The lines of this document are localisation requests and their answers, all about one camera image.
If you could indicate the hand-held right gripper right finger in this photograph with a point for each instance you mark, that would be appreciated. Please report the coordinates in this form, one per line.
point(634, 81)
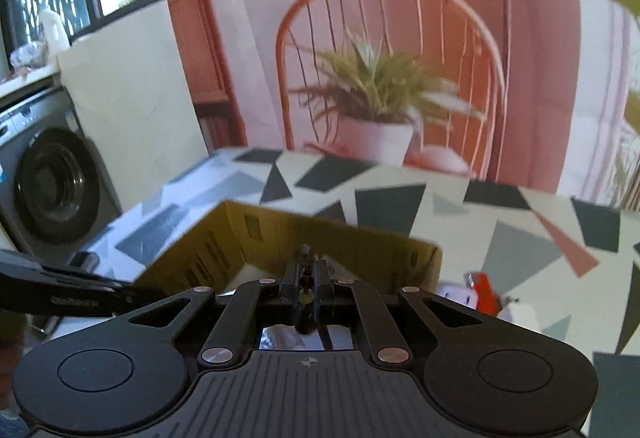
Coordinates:
point(322, 288)

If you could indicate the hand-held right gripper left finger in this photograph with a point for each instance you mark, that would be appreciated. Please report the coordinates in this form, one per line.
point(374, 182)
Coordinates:
point(289, 288)

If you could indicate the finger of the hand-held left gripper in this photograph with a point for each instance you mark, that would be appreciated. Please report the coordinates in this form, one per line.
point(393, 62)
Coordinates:
point(145, 296)

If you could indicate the brown cardboard box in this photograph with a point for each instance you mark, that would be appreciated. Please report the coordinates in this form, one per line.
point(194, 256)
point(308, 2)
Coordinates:
point(360, 245)

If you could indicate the white charger block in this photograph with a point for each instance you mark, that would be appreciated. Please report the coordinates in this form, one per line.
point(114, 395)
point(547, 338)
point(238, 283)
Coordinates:
point(455, 300)

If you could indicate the small red object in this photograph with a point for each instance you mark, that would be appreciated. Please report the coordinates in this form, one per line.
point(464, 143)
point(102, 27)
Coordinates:
point(484, 290)

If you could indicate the geometric patterned tablecloth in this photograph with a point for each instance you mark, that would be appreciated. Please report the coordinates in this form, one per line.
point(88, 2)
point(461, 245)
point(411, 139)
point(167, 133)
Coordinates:
point(400, 203)

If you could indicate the grey washing machine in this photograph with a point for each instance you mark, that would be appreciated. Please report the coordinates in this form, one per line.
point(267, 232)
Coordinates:
point(55, 178)

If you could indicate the crumpled plastic bag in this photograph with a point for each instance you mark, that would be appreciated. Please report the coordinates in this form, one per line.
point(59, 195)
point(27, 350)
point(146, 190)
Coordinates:
point(27, 57)

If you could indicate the white plastic bottle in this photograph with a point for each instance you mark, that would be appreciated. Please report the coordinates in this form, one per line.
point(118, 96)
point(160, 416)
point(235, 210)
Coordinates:
point(51, 28)

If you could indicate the printed wall backdrop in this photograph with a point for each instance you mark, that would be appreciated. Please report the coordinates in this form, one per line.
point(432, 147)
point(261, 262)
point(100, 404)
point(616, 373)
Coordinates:
point(400, 43)

